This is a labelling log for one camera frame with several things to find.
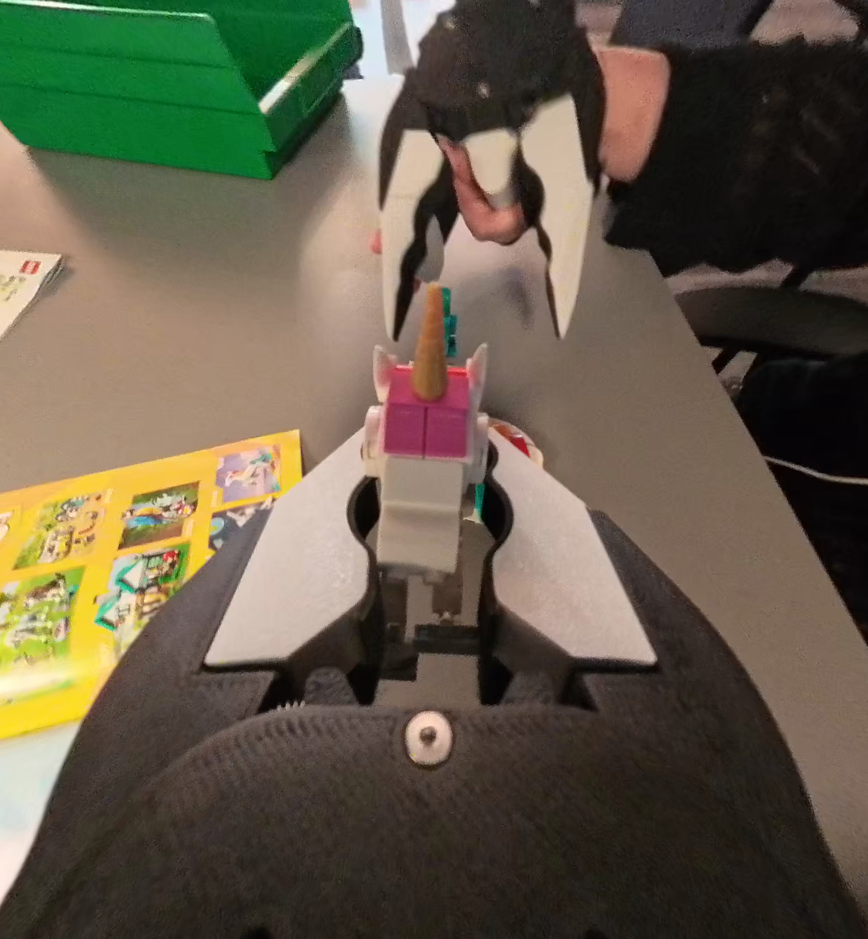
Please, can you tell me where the white cable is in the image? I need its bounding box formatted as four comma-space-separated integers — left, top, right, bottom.
762, 455, 868, 489

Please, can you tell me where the white booklet with green print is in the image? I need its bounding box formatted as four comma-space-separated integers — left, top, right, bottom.
0, 248, 65, 383

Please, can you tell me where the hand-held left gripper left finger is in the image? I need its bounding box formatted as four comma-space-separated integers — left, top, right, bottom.
203, 429, 379, 669

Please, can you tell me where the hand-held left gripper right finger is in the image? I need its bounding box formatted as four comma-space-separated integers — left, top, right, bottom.
487, 436, 659, 669

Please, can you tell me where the yellow lego instruction booklet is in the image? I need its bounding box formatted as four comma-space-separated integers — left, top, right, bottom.
0, 429, 303, 939

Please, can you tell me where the white lego unicorn model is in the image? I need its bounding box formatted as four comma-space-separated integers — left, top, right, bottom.
364, 282, 497, 650

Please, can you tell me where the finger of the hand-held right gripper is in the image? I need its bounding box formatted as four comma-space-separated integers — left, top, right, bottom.
377, 131, 447, 341
528, 94, 598, 341

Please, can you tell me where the person's right hand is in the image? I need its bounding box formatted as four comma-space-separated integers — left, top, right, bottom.
450, 45, 674, 248

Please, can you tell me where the green plastic bin stack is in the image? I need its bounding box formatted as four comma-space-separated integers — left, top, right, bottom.
0, 0, 366, 181

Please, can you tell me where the black office chair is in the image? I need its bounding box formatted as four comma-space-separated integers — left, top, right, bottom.
672, 282, 868, 377

